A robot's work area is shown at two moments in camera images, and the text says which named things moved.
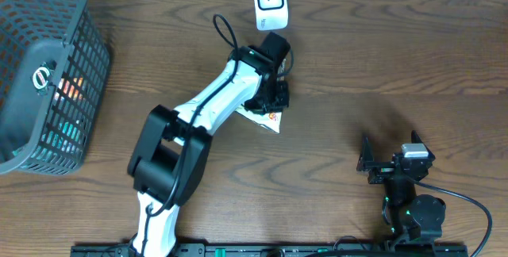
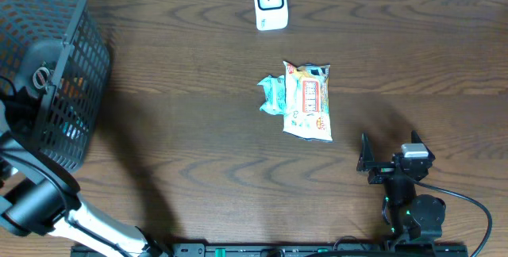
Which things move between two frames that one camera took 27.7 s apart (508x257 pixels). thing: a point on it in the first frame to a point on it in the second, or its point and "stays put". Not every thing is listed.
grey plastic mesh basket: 54,63 stays put
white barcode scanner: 271,2 stays put
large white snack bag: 271,120 to 307,112
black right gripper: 382,170 stays put
